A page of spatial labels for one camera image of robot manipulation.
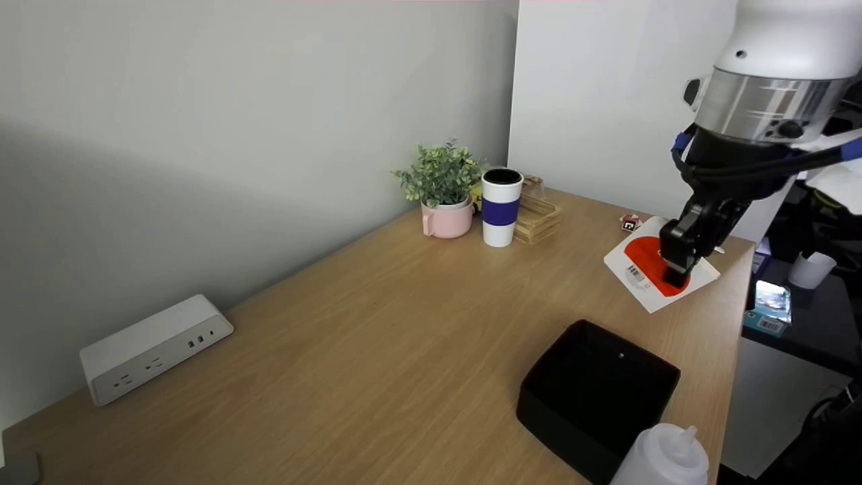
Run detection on white electronics box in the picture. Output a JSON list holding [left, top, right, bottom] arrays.
[[78, 295, 235, 407]]

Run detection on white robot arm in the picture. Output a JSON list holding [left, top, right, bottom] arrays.
[[659, 0, 862, 285]]

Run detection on white cup on side table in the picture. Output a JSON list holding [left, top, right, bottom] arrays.
[[787, 252, 835, 291]]

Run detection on orange and white book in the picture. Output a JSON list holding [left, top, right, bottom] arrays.
[[604, 217, 720, 314]]

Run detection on white squeeze bottle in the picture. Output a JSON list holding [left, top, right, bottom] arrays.
[[612, 424, 708, 485]]

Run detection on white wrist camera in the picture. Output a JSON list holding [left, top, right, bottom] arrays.
[[808, 163, 862, 217]]

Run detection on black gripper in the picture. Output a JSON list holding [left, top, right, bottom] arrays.
[[659, 125, 806, 288]]

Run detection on green plant in pink pot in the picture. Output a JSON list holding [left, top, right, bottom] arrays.
[[393, 143, 482, 240]]

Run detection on white cup with blue band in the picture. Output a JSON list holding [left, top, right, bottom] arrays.
[[482, 167, 522, 248]]

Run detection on black box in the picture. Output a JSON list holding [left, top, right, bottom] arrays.
[[518, 320, 678, 485]]

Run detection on wooden coaster stack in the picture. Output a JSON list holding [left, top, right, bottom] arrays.
[[514, 176, 560, 246]]

